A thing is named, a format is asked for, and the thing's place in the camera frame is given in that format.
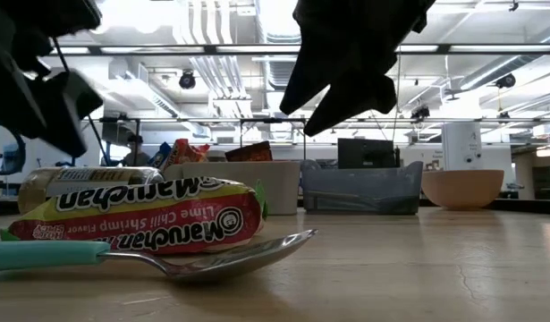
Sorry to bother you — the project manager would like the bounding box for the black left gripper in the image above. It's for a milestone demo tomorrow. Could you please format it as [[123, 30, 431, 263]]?
[[0, 0, 105, 158]]

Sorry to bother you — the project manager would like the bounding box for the smoky dark plastic bin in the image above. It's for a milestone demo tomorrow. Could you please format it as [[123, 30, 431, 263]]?
[[300, 159, 424, 216]]

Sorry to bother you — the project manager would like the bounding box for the black monitor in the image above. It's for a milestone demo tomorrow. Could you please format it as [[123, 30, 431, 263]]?
[[337, 138, 400, 171]]

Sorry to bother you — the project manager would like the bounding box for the black overhead crossbar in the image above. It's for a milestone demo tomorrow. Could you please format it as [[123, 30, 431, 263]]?
[[50, 43, 550, 56]]

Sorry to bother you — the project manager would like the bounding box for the black background frame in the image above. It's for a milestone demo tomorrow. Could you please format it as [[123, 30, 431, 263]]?
[[81, 116, 550, 167]]

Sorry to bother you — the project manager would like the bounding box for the red orange ramen pack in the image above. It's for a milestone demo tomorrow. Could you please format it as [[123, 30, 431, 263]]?
[[160, 138, 212, 174]]

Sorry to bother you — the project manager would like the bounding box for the teal-handled metal spoon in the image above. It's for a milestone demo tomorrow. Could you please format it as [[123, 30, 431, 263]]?
[[0, 228, 319, 284]]

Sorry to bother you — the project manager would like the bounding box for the light grey plastic bin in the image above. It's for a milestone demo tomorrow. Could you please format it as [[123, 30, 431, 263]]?
[[180, 160, 301, 216], [162, 163, 186, 181]]

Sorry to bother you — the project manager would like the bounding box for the person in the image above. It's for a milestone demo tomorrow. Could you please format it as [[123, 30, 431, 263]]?
[[122, 133, 153, 167]]

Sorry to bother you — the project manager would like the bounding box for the blue yellow ramen pack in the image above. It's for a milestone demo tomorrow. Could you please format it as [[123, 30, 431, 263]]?
[[148, 141, 173, 170]]

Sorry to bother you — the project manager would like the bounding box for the peach bowl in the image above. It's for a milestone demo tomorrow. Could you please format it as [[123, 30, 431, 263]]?
[[420, 168, 505, 211]]

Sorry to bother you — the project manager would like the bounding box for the white column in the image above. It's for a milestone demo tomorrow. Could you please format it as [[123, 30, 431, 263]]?
[[441, 91, 484, 171]]

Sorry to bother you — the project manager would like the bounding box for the brown snack pouch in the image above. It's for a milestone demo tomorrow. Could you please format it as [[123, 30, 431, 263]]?
[[224, 140, 275, 163]]

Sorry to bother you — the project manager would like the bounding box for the black cable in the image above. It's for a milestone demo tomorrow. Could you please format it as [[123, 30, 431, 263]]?
[[0, 129, 26, 176], [52, 38, 111, 167]]

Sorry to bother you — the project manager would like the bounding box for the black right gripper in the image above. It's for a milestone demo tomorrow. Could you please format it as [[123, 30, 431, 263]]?
[[277, 0, 436, 138]]

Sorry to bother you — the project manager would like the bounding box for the gold-lidded spice jar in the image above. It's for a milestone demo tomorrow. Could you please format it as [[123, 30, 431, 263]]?
[[17, 165, 165, 215]]

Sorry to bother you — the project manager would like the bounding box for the lime chili shrimp ramen pack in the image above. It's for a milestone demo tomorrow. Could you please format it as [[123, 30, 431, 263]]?
[[0, 177, 269, 256]]

